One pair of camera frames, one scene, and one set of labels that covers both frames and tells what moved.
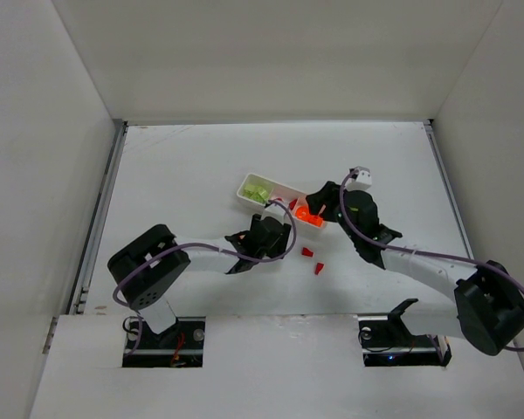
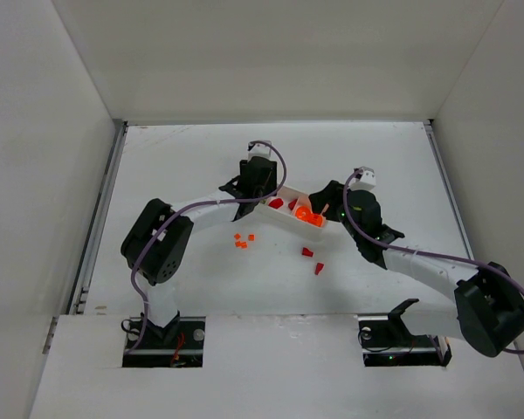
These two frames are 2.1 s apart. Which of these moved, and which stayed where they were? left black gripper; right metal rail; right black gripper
Moved: left black gripper
Stayed: right metal rail; right black gripper
